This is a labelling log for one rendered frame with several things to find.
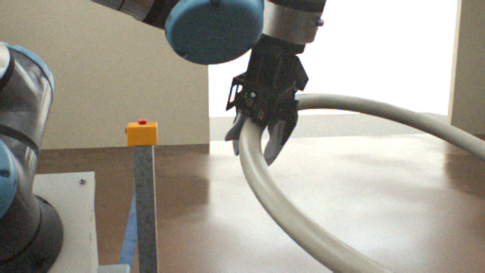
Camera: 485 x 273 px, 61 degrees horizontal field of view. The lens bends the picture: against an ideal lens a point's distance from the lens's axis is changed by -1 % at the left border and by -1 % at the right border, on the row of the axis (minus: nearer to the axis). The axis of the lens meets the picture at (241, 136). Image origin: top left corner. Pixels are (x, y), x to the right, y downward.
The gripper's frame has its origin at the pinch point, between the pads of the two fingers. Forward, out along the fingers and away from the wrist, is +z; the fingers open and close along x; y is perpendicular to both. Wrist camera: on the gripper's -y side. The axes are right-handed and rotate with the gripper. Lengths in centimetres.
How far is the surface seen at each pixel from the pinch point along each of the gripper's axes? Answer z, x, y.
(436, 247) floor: 147, 78, -232
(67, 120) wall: 303, -421, -358
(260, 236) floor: 181, -40, -192
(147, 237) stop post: 96, -55, -59
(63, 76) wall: 241, -445, -369
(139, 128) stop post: 51, -71, -65
